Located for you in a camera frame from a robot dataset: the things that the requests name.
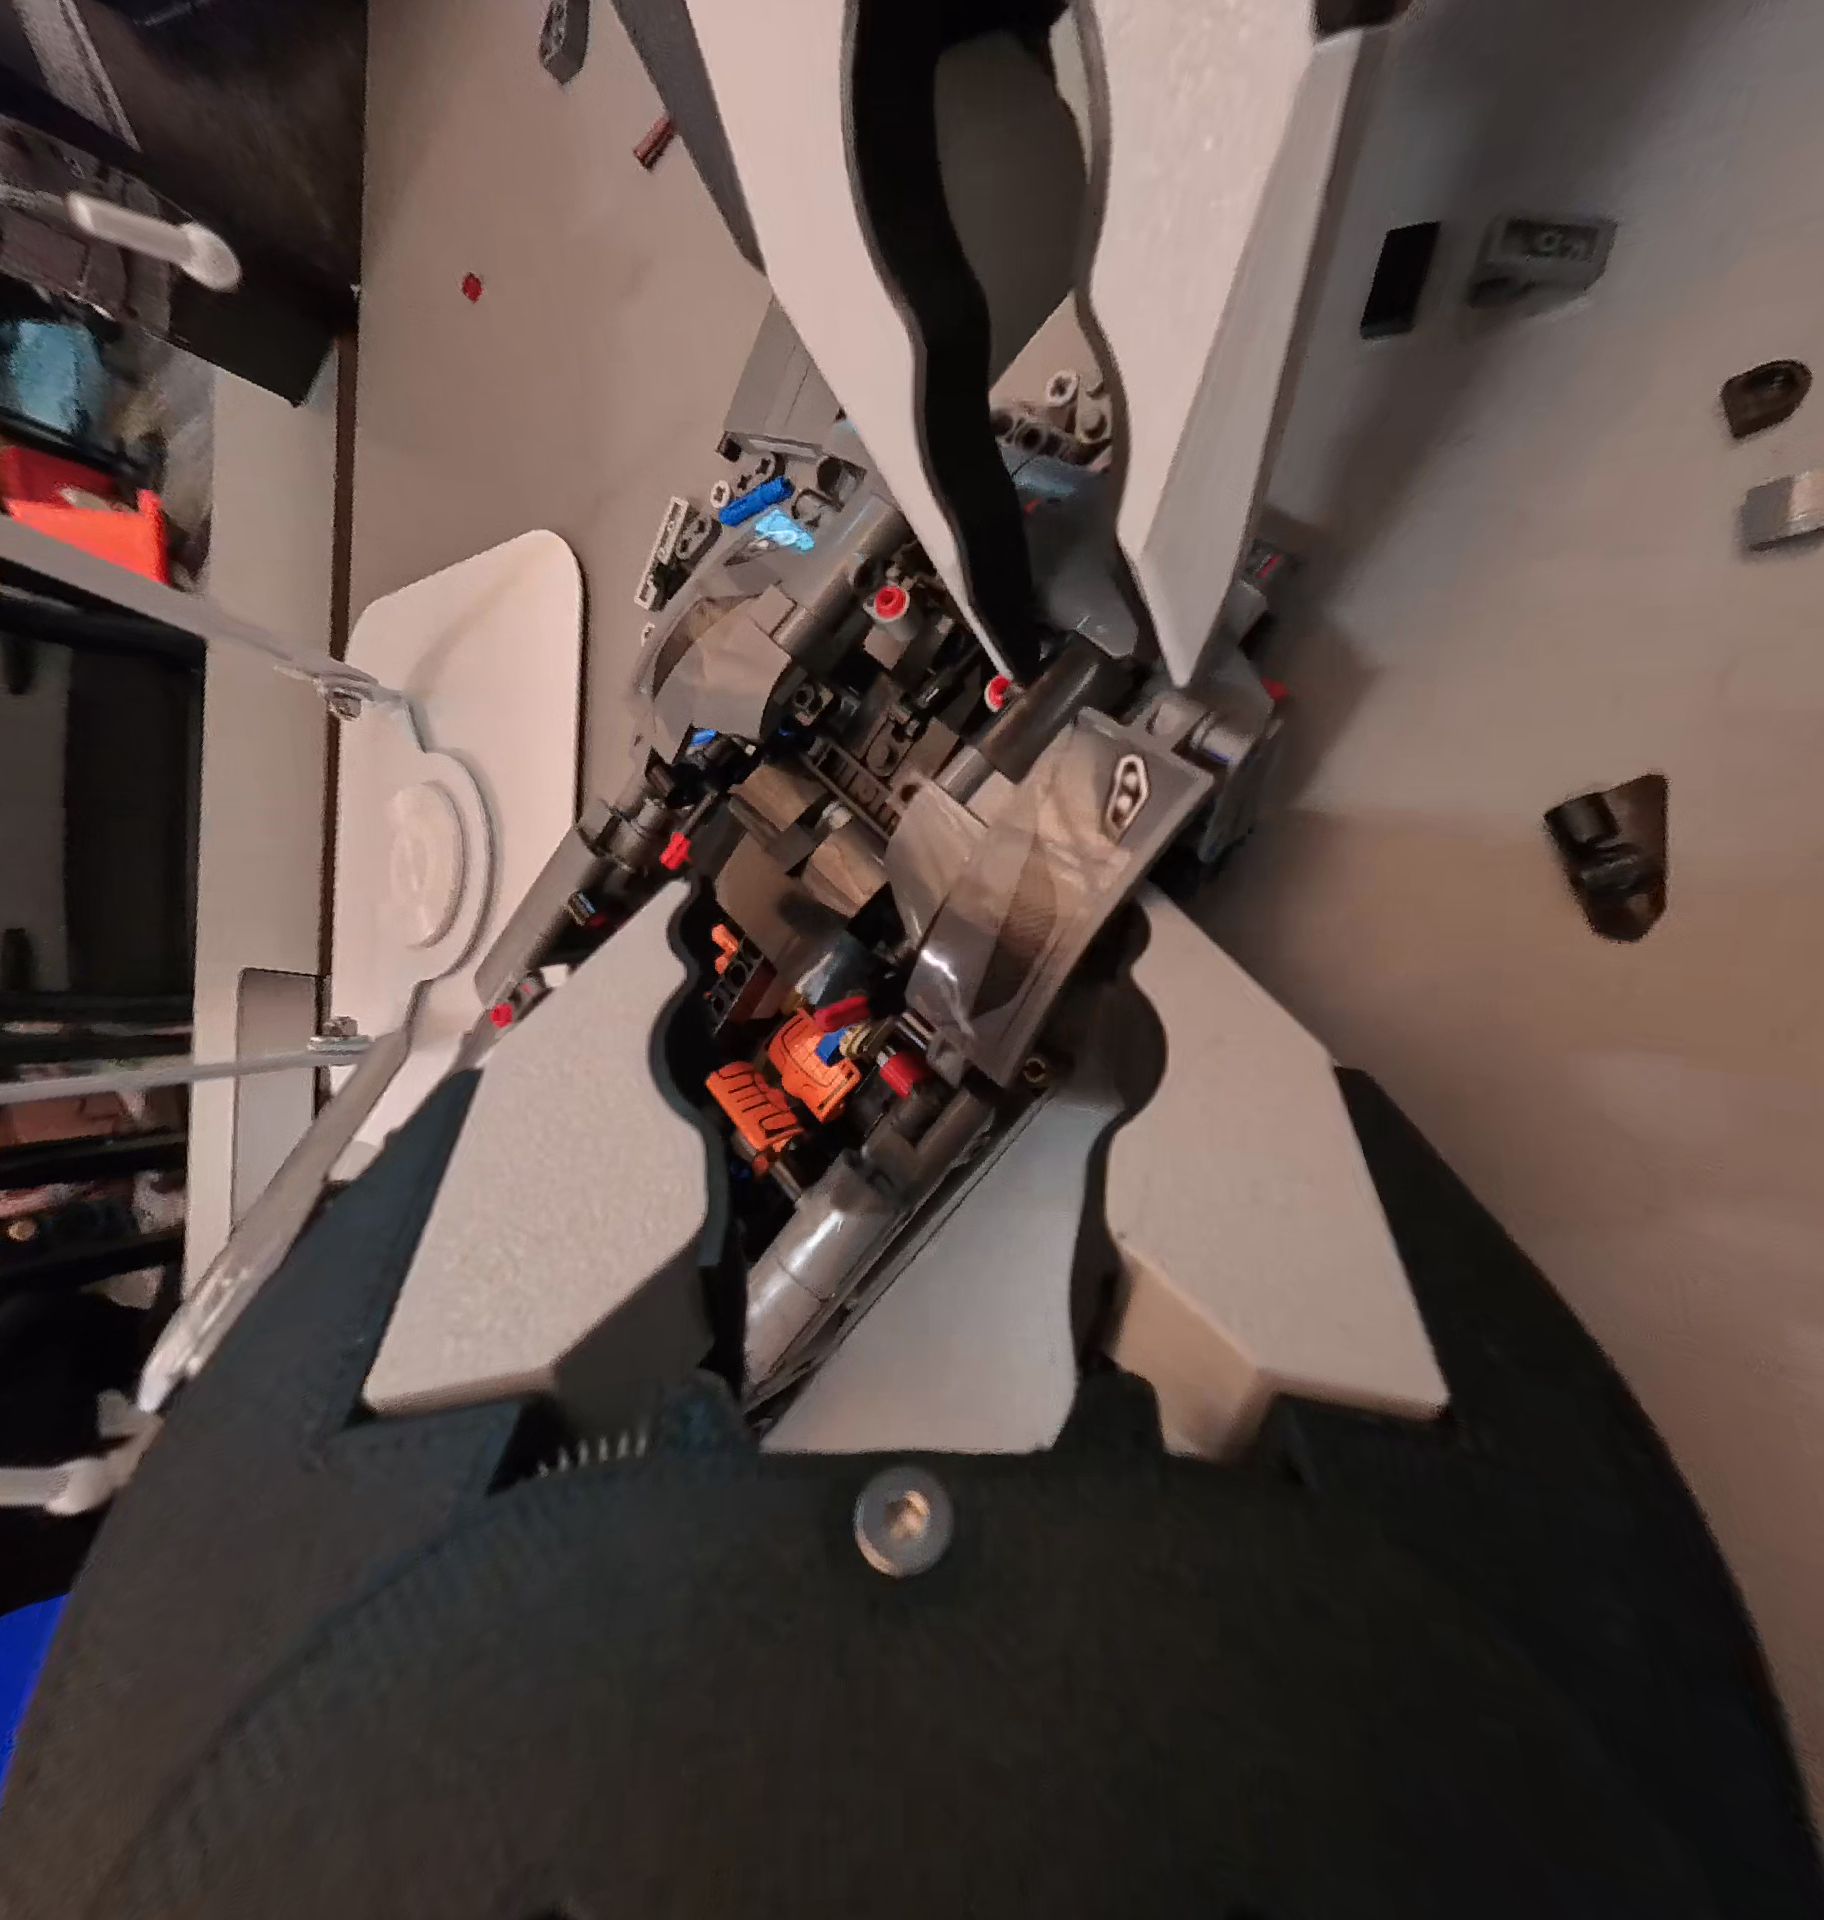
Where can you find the black flat lego tile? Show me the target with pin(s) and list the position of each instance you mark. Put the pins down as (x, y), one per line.
(1400, 277)

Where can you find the wooden and white book stand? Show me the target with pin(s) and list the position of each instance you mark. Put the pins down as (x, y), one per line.
(275, 1215)

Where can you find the black lego wedge piece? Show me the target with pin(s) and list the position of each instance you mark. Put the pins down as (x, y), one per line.
(1610, 856)

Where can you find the light grey lego plate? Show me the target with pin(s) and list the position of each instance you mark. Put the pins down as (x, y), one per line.
(1541, 257)

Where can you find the cluster of small lego connectors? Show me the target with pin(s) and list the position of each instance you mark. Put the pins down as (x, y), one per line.
(675, 547)

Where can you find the orange red plastic object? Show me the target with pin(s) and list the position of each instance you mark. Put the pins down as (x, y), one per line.
(87, 525)

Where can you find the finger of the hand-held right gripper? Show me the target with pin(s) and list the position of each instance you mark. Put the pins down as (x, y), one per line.
(807, 180)
(1226, 301)

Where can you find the small black lego piece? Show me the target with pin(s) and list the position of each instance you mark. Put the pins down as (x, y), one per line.
(1765, 397)

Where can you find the small grey lego slope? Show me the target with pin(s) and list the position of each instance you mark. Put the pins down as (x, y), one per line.
(1805, 507)

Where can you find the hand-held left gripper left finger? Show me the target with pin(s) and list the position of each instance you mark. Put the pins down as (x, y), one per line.
(552, 1200)

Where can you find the grey lego car model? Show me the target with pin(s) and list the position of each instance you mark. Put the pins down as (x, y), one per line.
(851, 841)

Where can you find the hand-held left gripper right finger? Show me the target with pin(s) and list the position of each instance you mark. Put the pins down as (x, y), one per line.
(1271, 1215)

